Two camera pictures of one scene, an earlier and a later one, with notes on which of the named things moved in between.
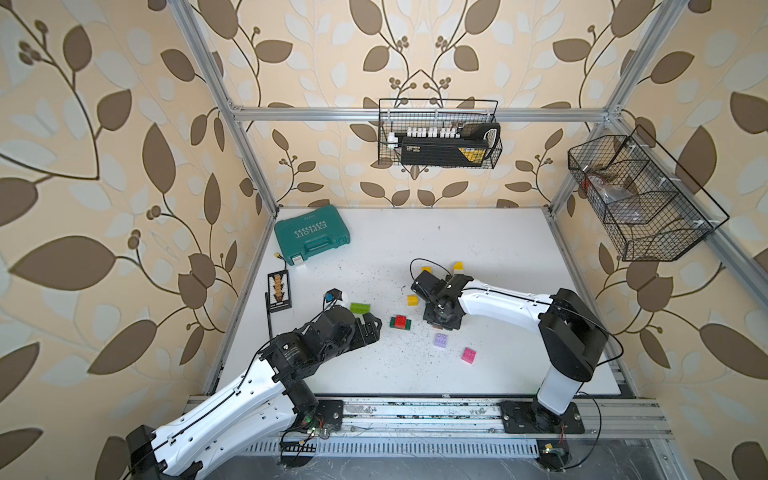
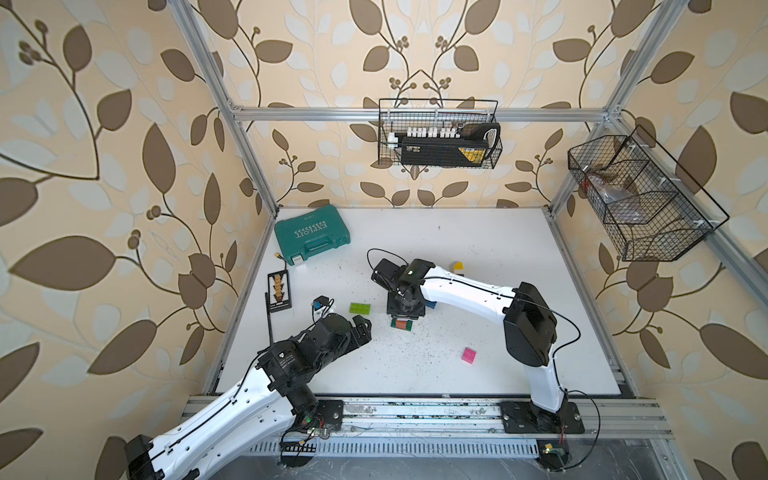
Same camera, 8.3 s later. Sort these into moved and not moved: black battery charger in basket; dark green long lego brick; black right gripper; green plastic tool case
Moved: black right gripper
Not moved: black battery charger in basket; dark green long lego brick; green plastic tool case
